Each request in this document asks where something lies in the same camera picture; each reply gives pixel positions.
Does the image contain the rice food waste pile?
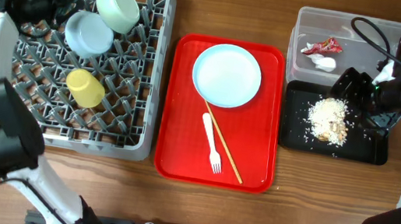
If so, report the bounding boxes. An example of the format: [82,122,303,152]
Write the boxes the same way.
[304,97,349,147]

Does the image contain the red snack wrapper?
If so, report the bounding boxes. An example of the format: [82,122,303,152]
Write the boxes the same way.
[301,37,343,55]

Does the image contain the yellow plastic cup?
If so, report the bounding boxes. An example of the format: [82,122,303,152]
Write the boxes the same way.
[65,68,105,108]

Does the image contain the light blue round plate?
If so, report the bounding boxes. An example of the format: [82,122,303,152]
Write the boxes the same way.
[192,44,262,108]

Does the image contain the wooden chopstick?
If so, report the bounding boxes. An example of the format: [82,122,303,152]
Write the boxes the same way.
[205,100,243,184]

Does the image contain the red serving tray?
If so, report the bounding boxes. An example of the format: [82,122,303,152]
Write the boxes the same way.
[154,33,286,194]

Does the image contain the light blue bowl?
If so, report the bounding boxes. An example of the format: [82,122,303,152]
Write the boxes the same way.
[65,11,114,59]

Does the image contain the white plastic fork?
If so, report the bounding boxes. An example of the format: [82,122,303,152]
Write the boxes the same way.
[202,113,222,174]

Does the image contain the black waste bin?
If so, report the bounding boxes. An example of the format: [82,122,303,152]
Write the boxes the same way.
[279,80,389,166]

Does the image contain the clear plastic waste bin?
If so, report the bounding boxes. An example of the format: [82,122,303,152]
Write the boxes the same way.
[286,6,385,86]

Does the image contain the white napkin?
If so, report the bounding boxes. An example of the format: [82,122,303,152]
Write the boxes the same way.
[308,54,337,72]

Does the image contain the grey dishwasher rack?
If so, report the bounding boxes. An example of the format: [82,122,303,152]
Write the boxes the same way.
[11,0,176,161]

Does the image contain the green bowl with rice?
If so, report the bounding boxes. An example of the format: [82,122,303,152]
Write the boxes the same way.
[96,0,140,34]

